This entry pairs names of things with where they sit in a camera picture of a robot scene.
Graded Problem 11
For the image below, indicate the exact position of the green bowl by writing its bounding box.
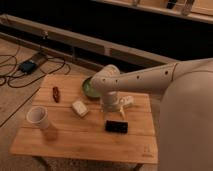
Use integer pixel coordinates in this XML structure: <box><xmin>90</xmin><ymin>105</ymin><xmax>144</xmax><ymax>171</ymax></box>
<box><xmin>82</xmin><ymin>77</ymin><xmax>100</xmax><ymax>99</ymax></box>

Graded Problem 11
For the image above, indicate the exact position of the white cup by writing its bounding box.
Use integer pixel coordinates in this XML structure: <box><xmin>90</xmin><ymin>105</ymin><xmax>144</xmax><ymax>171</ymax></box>
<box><xmin>26</xmin><ymin>106</ymin><xmax>50</xmax><ymax>129</ymax></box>

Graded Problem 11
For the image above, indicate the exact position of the blue power adapter box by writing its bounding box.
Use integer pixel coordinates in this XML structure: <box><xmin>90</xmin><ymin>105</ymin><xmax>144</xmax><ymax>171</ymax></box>
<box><xmin>18</xmin><ymin>60</ymin><xmax>37</xmax><ymax>74</ymax></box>

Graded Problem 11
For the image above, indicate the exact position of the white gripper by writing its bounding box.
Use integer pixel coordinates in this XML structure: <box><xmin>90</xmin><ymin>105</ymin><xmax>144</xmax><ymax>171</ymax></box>
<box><xmin>101</xmin><ymin>91</ymin><xmax>126</xmax><ymax>120</ymax></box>

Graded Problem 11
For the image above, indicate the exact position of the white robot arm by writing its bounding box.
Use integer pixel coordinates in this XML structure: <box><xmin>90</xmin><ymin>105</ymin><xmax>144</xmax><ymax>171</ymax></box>
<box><xmin>91</xmin><ymin>58</ymin><xmax>213</xmax><ymax>171</ymax></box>

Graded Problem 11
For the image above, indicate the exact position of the red brown small object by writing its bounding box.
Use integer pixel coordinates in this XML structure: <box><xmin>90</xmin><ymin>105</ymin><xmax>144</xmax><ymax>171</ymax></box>
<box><xmin>53</xmin><ymin>87</ymin><xmax>60</xmax><ymax>103</ymax></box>

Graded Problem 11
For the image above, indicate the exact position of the black rectangular object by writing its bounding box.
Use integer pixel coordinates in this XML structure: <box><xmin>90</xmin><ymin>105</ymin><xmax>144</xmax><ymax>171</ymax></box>
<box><xmin>105</xmin><ymin>120</ymin><xmax>128</xmax><ymax>133</ymax></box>

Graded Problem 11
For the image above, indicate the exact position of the white rectangular block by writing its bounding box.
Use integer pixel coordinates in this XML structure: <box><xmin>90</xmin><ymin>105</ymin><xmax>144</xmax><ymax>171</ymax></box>
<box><xmin>72</xmin><ymin>100</ymin><xmax>89</xmax><ymax>117</ymax></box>

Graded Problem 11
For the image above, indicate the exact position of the wooden table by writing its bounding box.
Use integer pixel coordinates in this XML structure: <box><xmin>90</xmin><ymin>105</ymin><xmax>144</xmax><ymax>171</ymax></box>
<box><xmin>10</xmin><ymin>74</ymin><xmax>158</xmax><ymax>164</ymax></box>

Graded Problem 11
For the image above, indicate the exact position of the black floor cable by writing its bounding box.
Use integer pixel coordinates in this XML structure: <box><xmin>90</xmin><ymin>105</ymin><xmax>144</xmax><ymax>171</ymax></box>
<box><xmin>0</xmin><ymin>44</ymin><xmax>72</xmax><ymax>128</ymax></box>

